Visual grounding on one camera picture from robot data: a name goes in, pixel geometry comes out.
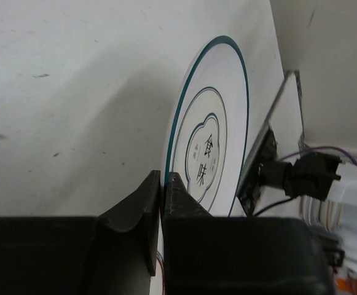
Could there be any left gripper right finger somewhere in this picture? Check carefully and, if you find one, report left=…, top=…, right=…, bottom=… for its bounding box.
left=162, top=173, right=214, bottom=294

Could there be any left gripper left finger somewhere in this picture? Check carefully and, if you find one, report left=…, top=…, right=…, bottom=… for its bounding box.
left=100, top=170, right=160, bottom=275

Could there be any white plate black lettering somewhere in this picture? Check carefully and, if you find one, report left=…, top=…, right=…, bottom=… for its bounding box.
left=160, top=35, right=249, bottom=217

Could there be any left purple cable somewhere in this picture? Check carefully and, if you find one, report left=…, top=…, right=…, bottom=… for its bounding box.
left=281, top=144, right=357, bottom=167

